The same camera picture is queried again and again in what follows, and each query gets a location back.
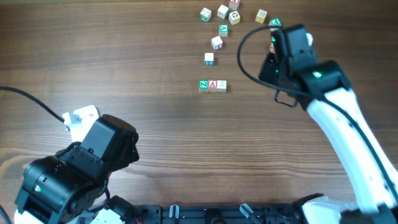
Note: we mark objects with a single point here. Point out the green N side block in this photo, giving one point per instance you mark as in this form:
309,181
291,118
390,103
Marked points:
223,11

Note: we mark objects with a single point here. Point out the red rim picture block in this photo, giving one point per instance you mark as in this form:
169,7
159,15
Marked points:
271,48

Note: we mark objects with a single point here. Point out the green E top block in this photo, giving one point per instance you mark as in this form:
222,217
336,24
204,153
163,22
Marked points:
275,24

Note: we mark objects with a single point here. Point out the red A top block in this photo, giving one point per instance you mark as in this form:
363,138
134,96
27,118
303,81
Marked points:
212,85

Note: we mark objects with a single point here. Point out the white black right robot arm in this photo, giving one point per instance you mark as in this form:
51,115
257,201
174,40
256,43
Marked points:
325,93

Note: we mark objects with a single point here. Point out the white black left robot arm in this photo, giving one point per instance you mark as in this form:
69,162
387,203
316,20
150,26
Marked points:
58,188

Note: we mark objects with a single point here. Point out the red I wooden block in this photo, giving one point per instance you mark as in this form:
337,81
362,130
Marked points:
217,43

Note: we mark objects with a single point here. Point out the green Z top block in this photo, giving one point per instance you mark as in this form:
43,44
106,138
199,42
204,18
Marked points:
203,86

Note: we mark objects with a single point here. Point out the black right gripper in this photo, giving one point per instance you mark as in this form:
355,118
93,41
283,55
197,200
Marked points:
266,73

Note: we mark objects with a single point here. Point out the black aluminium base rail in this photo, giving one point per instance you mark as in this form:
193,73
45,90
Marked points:
278,213

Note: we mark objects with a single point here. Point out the green V top block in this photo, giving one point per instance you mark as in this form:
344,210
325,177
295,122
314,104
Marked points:
223,30

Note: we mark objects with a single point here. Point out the red X top block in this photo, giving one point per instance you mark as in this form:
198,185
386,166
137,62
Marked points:
234,4

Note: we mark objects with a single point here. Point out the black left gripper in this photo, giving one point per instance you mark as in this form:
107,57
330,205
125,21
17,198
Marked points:
130,157

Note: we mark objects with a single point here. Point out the yellow rim picture block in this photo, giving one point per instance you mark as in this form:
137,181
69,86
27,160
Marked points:
234,17

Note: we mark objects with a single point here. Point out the yellow letter block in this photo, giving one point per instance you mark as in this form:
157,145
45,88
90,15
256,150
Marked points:
261,16

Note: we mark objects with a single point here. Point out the snail picture wooden block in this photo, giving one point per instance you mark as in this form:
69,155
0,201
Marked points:
221,86

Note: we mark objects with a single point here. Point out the green letter block far left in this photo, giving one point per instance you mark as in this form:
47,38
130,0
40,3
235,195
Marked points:
205,14

